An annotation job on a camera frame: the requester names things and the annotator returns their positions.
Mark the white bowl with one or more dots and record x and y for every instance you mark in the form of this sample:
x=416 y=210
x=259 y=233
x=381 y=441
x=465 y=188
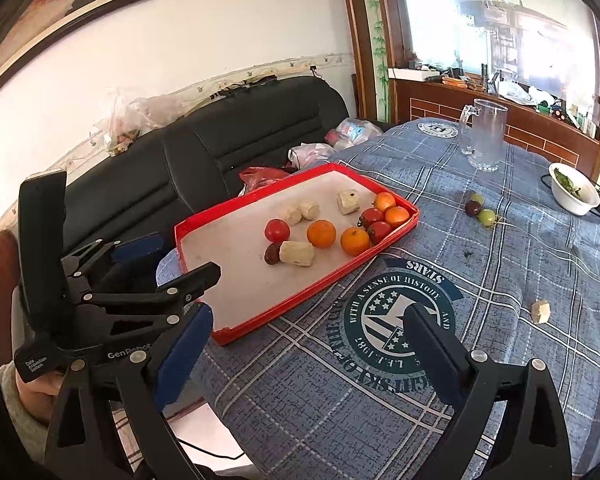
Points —
x=577 y=202

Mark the peeled sugarcane piece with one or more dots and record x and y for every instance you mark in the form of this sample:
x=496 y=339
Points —
x=309 y=209
x=292 y=215
x=348 y=201
x=541 y=311
x=297 y=253

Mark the wooden window counter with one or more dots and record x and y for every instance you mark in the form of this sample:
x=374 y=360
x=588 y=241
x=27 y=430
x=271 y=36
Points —
x=430 y=107

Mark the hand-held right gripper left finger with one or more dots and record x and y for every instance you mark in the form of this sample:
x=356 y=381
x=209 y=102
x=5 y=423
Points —
x=182 y=355

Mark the red rimmed white tray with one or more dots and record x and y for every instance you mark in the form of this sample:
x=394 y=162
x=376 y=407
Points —
x=230 y=270

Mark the orange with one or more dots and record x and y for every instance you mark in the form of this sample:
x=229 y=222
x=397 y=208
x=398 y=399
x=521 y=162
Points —
x=384 y=201
x=397 y=216
x=354 y=241
x=321 y=234

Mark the framed wall painting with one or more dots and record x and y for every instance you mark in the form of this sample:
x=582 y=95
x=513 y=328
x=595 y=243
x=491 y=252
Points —
x=55 y=5

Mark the clear plastic bag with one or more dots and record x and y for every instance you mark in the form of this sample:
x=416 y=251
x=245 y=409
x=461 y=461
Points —
x=130 y=120

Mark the blue printed plastic bag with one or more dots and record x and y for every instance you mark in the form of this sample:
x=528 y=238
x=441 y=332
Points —
x=352 y=131

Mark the brown wooden chair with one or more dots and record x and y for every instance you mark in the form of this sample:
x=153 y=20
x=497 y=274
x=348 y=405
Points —
x=2 y=280

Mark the small green grape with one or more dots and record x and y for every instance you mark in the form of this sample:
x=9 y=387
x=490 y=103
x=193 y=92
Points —
x=476 y=198

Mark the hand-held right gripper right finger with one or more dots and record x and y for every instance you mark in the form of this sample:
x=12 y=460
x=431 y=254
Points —
x=432 y=355

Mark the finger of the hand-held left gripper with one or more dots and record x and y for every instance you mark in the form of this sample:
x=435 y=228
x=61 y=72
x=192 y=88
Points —
x=195 y=277
x=140 y=247

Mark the blue printed tablecloth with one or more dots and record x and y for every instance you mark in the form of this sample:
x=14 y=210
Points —
x=530 y=260

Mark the red plastic bag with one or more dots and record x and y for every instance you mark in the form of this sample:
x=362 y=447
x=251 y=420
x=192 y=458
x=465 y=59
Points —
x=262 y=176

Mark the dark red jujube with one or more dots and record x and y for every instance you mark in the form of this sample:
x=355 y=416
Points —
x=271 y=255

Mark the large green grape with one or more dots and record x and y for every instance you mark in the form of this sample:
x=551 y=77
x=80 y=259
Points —
x=487 y=218

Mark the green leaves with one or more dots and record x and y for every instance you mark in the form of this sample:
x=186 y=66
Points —
x=566 y=181

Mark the clear glass mug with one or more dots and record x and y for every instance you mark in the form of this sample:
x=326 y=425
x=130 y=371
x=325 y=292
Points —
x=487 y=135

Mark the white plastic bag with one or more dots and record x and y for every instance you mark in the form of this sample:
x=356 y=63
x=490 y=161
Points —
x=310 y=152

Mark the person's left forearm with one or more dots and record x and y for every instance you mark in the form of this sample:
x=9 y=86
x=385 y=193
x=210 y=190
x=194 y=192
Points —
x=30 y=400

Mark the black leather sofa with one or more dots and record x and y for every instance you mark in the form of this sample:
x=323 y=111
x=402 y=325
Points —
x=205 y=145

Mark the purple grape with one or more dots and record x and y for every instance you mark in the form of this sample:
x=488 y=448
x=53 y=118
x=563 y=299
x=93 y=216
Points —
x=473 y=208

